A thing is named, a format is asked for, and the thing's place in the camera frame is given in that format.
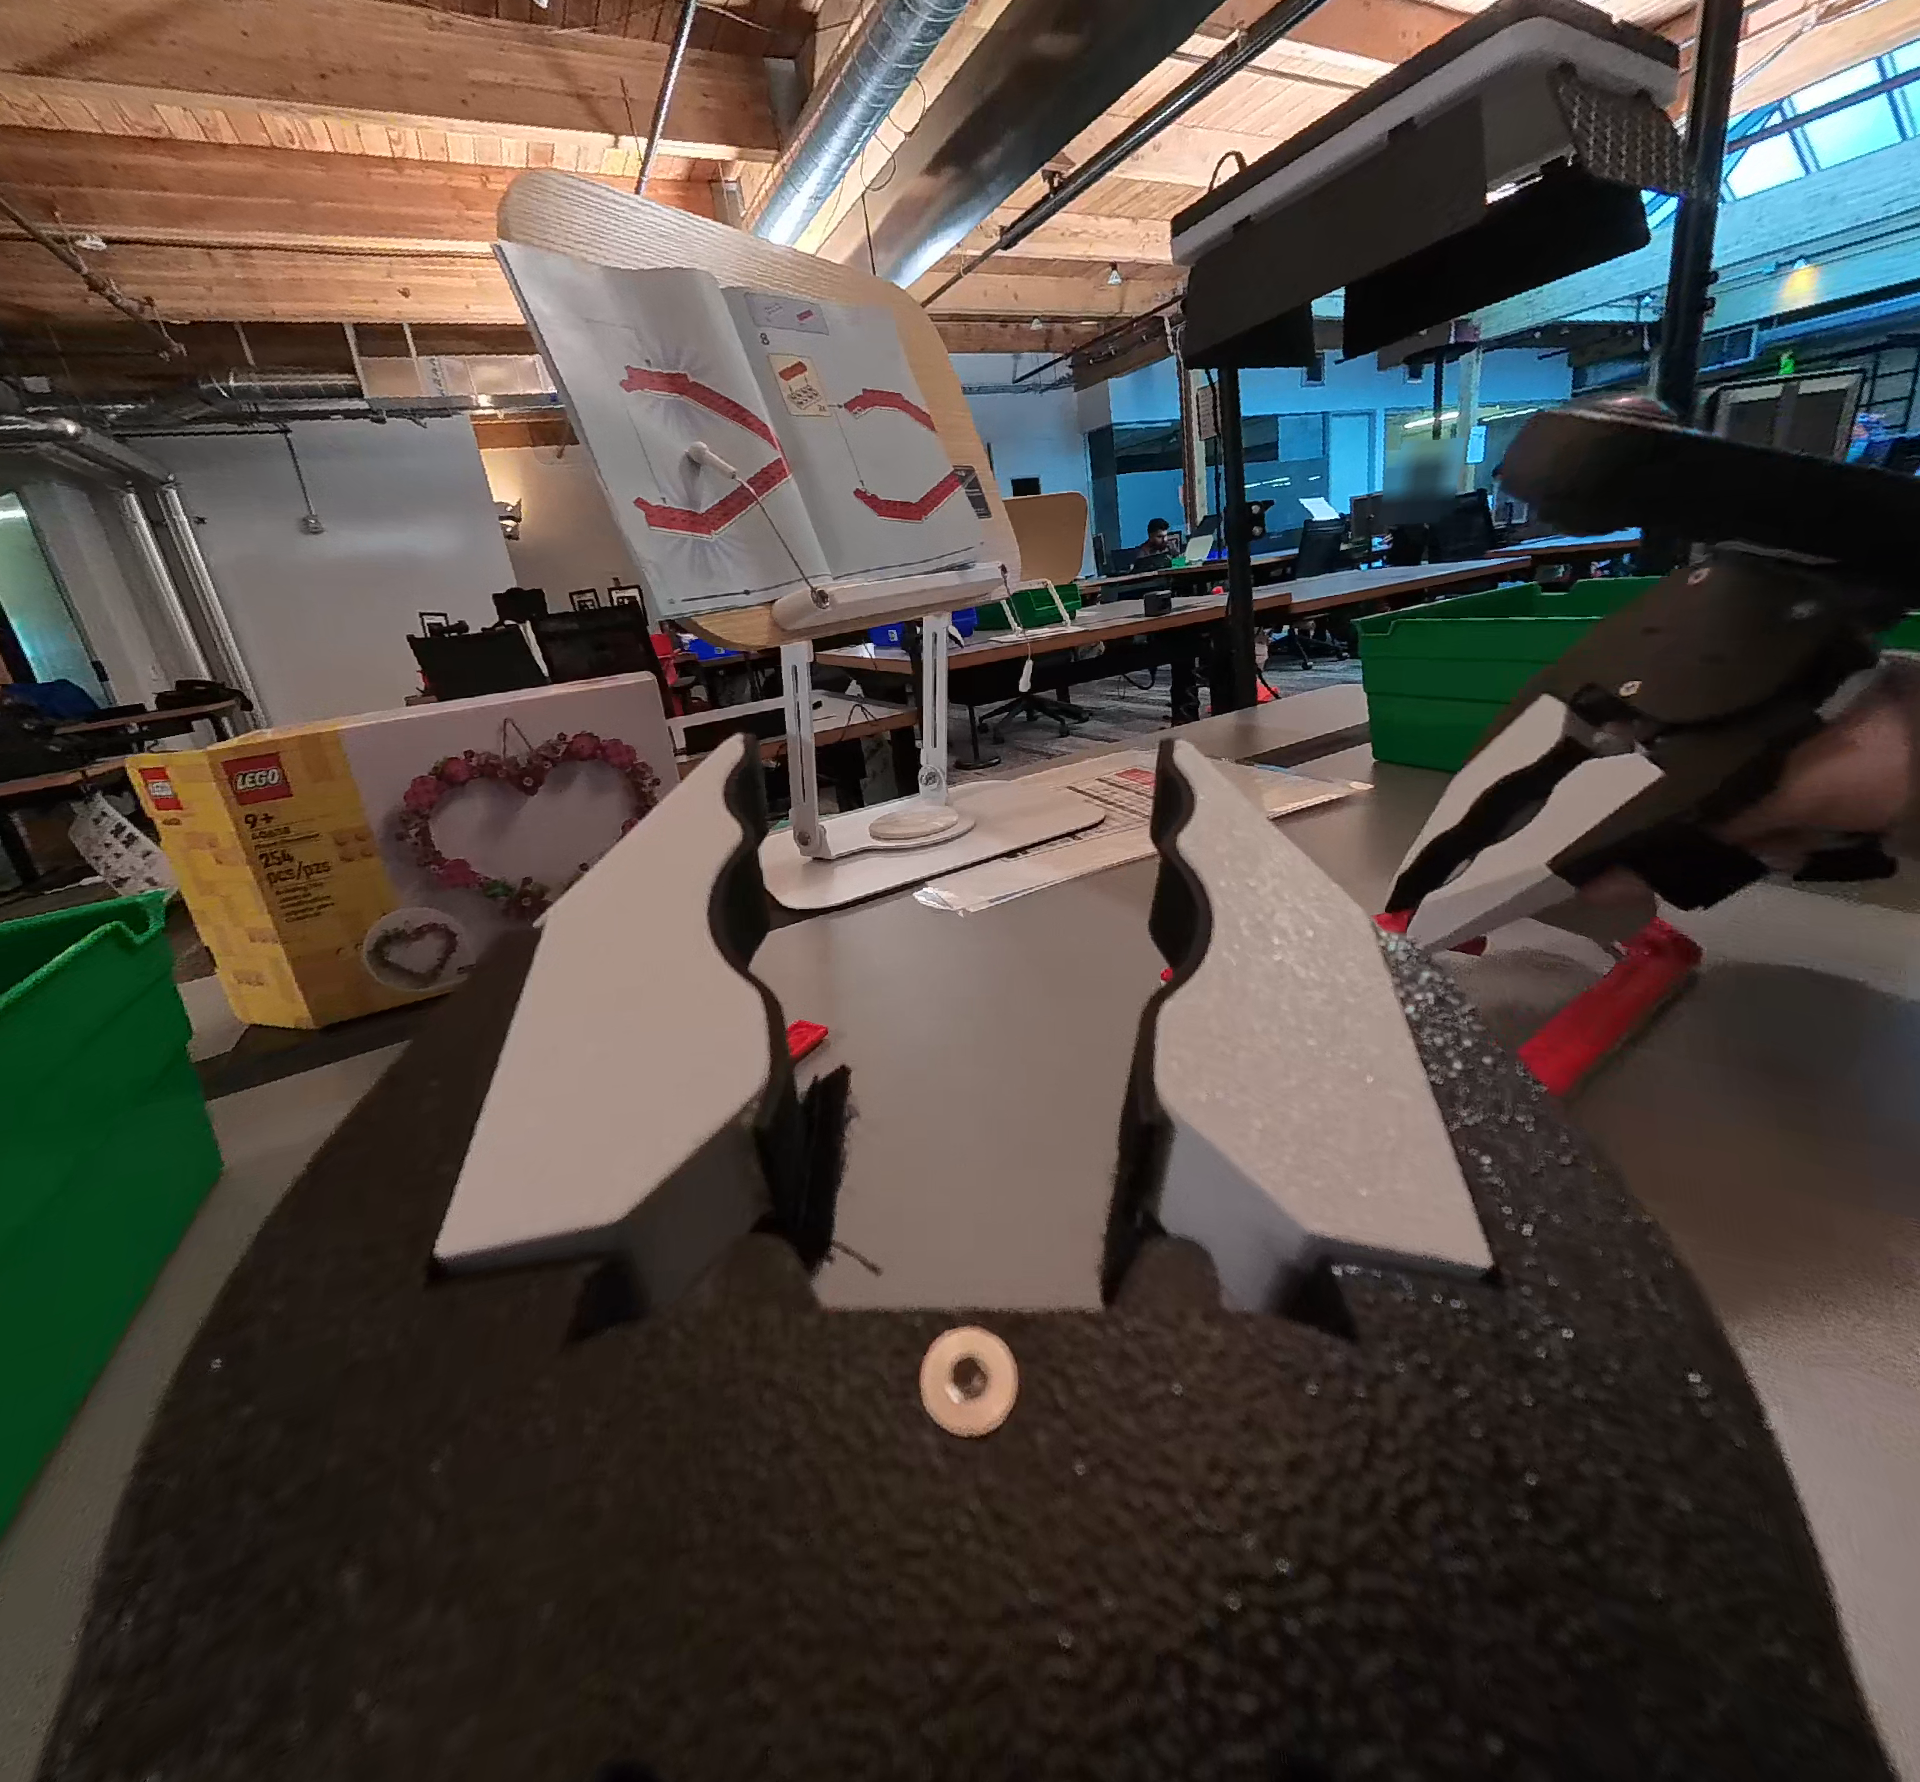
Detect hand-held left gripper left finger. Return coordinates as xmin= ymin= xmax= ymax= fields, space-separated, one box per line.
xmin=431 ymin=733 xmax=819 ymax=1290

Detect red lego assembly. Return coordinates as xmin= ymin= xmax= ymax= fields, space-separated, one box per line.
xmin=1372 ymin=910 xmax=1707 ymax=1097

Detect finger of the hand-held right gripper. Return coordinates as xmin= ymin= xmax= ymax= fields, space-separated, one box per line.
xmin=1403 ymin=749 xmax=1668 ymax=960
xmin=1385 ymin=695 xmax=1580 ymax=915

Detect person's right hand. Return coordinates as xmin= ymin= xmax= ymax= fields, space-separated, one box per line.
xmin=1731 ymin=655 xmax=1920 ymax=877

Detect yellow lego set box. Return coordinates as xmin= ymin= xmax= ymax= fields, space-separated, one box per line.
xmin=127 ymin=671 xmax=681 ymax=1031

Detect black stand pole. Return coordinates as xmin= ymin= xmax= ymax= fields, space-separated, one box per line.
xmin=1208 ymin=364 xmax=1266 ymax=719

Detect black office chair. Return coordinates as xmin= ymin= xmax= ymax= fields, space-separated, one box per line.
xmin=978 ymin=669 xmax=1092 ymax=769

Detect wooden book stand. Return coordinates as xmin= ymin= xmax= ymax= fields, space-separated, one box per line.
xmin=496 ymin=169 xmax=1107 ymax=915

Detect black metal pole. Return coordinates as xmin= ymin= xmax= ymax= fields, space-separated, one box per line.
xmin=1654 ymin=0 xmax=1762 ymax=427

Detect metal ceiling pipe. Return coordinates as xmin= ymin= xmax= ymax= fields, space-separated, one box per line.
xmin=636 ymin=0 xmax=740 ymax=198

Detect long wooden desk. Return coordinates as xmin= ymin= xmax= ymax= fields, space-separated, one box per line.
xmin=1081 ymin=530 xmax=1645 ymax=632

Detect overhead light panel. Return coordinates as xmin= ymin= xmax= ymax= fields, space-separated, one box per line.
xmin=1171 ymin=0 xmax=1687 ymax=374

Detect silver ventilation duct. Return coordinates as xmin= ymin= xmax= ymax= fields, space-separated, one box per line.
xmin=745 ymin=0 xmax=1071 ymax=246

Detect lego instruction booklet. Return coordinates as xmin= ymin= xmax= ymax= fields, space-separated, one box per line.
xmin=496 ymin=240 xmax=1011 ymax=622

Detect white hanging paper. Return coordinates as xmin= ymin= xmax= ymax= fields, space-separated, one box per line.
xmin=68 ymin=788 xmax=179 ymax=899

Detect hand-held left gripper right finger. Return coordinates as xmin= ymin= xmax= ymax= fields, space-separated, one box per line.
xmin=1098 ymin=740 xmax=1501 ymax=1317

